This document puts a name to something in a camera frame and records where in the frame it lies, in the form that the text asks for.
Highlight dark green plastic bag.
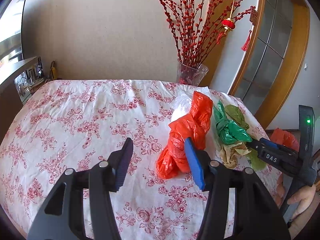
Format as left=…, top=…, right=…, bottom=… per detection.
left=213, top=101, right=252, bottom=145

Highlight beige plastic bag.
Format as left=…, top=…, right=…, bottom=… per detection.
left=219, top=142, right=251, bottom=169

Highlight orange plastic bag front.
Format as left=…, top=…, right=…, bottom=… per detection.
left=156, top=91, right=213, bottom=179

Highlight large clear plastic bag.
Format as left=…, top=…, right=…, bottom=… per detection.
left=171, top=85, right=210, bottom=122

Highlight light green plastic bag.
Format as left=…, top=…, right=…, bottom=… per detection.
left=225, top=105, right=266, bottom=171

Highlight orange lined trash basket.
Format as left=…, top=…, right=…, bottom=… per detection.
left=270, top=128, right=299, bottom=152

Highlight person's right hand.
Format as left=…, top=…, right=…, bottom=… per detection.
left=286, top=183, right=320, bottom=230

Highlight wooden framed glass door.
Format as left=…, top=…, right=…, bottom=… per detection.
left=229, top=0, right=310, bottom=128

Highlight floral white pink tablecloth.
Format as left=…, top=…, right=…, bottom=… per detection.
left=0, top=79, right=283, bottom=240

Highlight clear glass vase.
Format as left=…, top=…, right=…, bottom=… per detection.
left=176, top=61, right=209, bottom=87

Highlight small red lantern ornament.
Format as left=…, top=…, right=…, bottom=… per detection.
left=216, top=0, right=235, bottom=44

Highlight red tassel knot ornament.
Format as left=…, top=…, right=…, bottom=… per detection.
left=241, top=6, right=258, bottom=51

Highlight clutter items beside cabinet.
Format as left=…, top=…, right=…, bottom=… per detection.
left=15, top=57, right=58, bottom=102

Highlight red berry branches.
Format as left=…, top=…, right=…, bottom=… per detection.
left=157, top=0, right=250, bottom=68

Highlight dark wooden tv cabinet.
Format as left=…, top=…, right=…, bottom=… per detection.
left=0, top=56, right=39, bottom=142

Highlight black flat television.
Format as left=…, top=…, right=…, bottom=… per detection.
left=1, top=0, right=25, bottom=66

